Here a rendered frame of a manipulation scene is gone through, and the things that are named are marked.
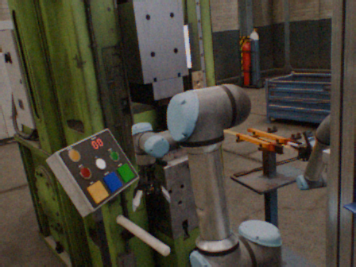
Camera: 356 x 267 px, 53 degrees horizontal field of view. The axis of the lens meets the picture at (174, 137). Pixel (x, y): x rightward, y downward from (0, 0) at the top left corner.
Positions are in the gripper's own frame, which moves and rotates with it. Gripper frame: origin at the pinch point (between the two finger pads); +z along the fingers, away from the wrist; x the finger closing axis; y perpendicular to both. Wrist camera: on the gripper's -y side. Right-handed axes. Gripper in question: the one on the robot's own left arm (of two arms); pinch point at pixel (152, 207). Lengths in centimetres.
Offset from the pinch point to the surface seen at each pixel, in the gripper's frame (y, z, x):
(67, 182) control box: -11.7, -13.9, -30.2
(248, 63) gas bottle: -674, 31, 432
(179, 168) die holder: -46, 6, 28
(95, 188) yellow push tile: -10.5, -9.0, -20.0
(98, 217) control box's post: -25.5, 11.8, -20.5
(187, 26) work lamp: -72, -69, 50
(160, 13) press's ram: -53, -76, 30
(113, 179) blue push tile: -18.1, -8.3, -11.7
